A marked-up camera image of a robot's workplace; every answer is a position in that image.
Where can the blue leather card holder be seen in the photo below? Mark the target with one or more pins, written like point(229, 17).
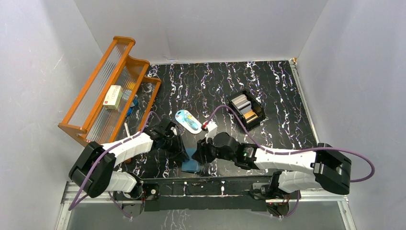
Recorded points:
point(190, 165)

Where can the stack of credit cards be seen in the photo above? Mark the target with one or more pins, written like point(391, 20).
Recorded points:
point(242, 102)

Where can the blue item on shelf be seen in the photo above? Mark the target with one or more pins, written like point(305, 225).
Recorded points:
point(133, 104)

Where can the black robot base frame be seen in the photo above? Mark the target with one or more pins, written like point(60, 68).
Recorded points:
point(255, 192)

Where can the blue oval blister package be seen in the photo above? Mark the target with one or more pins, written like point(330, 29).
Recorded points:
point(188, 121)

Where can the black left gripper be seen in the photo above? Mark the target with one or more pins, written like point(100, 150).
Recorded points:
point(177, 148)

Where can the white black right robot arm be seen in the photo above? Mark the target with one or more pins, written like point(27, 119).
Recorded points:
point(322, 168)

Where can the black card storage box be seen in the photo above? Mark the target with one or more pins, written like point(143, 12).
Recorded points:
point(248, 109)

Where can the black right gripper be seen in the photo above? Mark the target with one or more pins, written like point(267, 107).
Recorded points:
point(202, 149)

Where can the white medicine box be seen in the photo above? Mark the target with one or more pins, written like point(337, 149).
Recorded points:
point(113, 97)

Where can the pink pen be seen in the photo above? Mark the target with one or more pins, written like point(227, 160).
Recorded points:
point(126, 129)

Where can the orange wooden shelf rack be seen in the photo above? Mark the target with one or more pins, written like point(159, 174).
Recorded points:
point(88, 119)

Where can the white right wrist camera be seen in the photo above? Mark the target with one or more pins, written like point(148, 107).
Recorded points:
point(210, 128)

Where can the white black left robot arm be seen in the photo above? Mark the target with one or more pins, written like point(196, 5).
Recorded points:
point(94, 171)

